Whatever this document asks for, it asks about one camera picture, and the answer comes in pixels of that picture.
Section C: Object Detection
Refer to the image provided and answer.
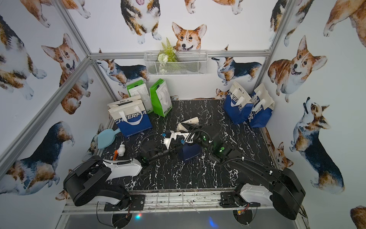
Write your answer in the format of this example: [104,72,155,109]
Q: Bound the dark blue white bag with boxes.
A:
[176,117,202,163]

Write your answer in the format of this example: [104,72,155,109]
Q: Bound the green white takeout bag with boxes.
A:
[127,80,153,114]

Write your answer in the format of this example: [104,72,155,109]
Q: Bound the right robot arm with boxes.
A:
[186,125,306,220]

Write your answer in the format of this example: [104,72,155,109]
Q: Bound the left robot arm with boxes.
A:
[63,136,185,210]

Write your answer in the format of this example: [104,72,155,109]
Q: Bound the small white orange bottle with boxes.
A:
[113,144,126,161]

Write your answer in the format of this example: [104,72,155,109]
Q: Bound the light blue dustpan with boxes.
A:
[97,128,121,149]

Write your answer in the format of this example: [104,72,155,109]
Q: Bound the artificial fern with flower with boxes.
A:
[157,38,178,74]

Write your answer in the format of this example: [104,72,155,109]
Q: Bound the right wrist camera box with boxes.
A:
[176,132,196,144]

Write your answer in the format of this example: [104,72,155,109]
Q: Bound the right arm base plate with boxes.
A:
[219,191,261,209]

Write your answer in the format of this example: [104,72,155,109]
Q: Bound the aluminium frame rail front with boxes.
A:
[61,191,301,215]

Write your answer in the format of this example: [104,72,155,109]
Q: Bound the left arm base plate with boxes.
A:
[104,194,146,212]

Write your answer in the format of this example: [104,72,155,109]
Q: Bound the white wire wall basket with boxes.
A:
[144,51,208,76]

